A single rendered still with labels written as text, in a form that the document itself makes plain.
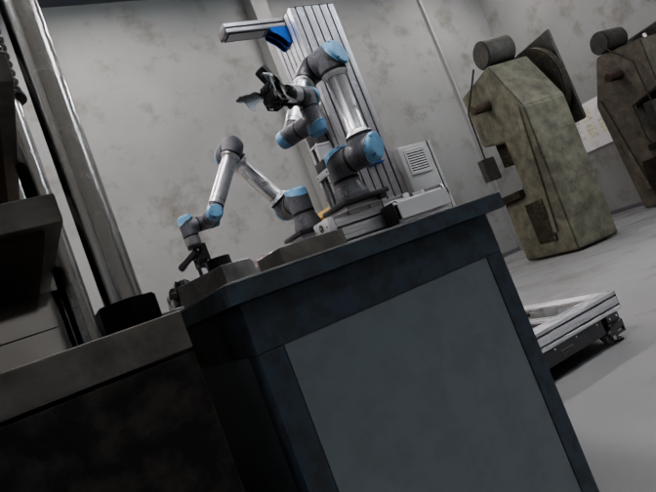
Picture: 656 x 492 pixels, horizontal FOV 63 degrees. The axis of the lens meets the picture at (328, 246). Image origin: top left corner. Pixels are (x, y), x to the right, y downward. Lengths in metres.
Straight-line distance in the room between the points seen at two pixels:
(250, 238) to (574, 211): 4.85
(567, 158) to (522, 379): 6.57
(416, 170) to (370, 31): 9.24
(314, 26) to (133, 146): 6.54
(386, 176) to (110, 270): 1.85
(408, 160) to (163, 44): 7.73
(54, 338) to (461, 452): 0.93
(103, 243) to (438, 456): 0.70
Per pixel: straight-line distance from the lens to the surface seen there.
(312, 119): 2.04
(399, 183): 2.61
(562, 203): 7.52
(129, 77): 9.56
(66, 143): 0.95
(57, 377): 0.83
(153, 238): 8.61
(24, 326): 1.41
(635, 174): 10.58
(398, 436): 1.04
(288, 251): 1.36
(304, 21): 2.76
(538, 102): 7.72
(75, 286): 1.31
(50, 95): 0.99
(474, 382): 1.16
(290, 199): 2.71
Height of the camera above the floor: 0.74
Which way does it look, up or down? 4 degrees up
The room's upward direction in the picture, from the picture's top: 21 degrees counter-clockwise
